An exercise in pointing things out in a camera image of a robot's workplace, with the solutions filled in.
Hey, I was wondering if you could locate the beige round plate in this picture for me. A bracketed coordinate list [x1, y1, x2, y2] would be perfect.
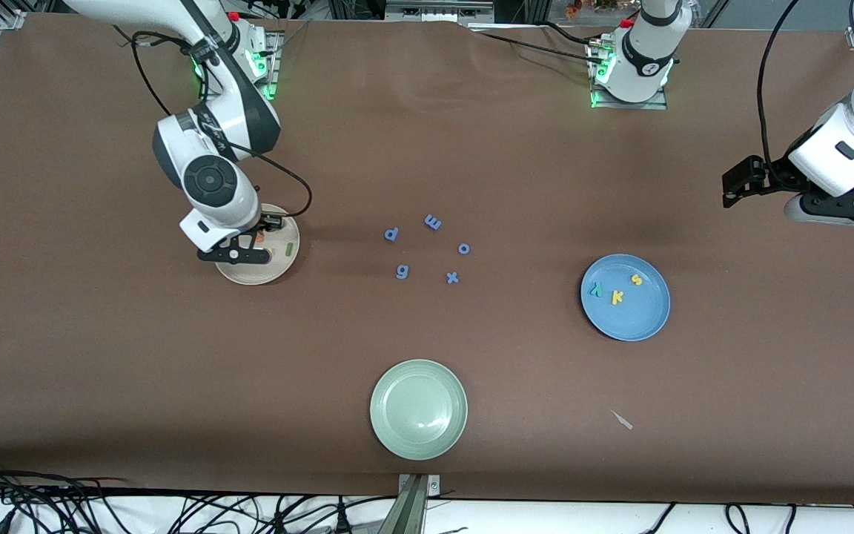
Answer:
[216, 204, 301, 286]

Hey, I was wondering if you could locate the blue round plate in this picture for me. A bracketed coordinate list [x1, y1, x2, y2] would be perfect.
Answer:
[580, 254, 671, 342]

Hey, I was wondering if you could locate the green round plate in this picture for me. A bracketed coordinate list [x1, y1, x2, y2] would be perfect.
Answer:
[369, 359, 469, 461]

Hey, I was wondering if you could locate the orange dried plant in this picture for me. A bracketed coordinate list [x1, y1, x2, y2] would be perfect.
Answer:
[564, 0, 620, 19]

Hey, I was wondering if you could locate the grey power strip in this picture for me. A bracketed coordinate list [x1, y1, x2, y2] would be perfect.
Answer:
[386, 0, 494, 19]

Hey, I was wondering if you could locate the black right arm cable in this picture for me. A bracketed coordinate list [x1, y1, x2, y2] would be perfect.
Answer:
[112, 26, 314, 220]

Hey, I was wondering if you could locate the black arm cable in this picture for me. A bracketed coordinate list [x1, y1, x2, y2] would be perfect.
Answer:
[112, 26, 314, 220]
[757, 0, 802, 168]

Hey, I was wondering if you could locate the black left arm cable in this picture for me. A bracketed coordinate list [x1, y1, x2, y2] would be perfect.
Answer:
[757, 0, 802, 168]

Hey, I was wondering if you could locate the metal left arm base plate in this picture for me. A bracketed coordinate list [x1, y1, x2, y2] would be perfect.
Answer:
[590, 37, 669, 111]

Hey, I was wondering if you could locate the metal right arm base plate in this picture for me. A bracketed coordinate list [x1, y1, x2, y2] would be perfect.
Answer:
[199, 30, 281, 101]

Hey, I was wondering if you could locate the black base power cable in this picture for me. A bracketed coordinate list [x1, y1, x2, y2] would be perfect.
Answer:
[469, 21, 606, 66]

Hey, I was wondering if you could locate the aluminium camera mount post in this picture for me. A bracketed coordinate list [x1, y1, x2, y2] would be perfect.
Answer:
[397, 473, 441, 534]

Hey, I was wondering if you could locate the tangled black cable bundle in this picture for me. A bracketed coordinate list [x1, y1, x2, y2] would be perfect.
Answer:
[0, 456, 398, 534]

